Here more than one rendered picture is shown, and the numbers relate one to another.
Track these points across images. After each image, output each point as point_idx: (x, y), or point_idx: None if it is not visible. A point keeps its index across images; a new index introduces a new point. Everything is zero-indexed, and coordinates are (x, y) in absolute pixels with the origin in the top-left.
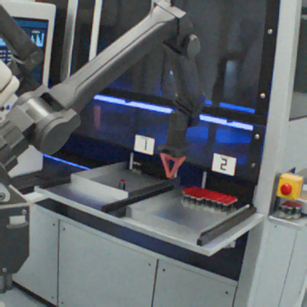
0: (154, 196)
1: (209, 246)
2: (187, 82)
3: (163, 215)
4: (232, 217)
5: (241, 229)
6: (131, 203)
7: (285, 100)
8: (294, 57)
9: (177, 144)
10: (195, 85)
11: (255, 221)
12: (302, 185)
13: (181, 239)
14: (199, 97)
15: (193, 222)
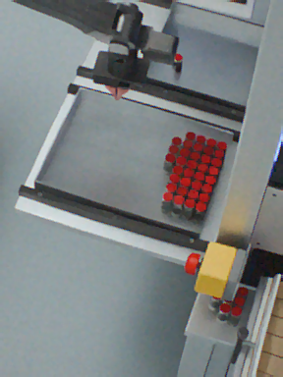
0: (146, 106)
1: (24, 204)
2: (30, 8)
3: (111, 134)
4: (134, 216)
5: (116, 239)
6: (136, 90)
7: (238, 145)
8: (275, 95)
9: (108, 68)
10: (65, 17)
11: (170, 257)
12: (227, 289)
13: (32, 170)
14: (93, 33)
15: (104, 175)
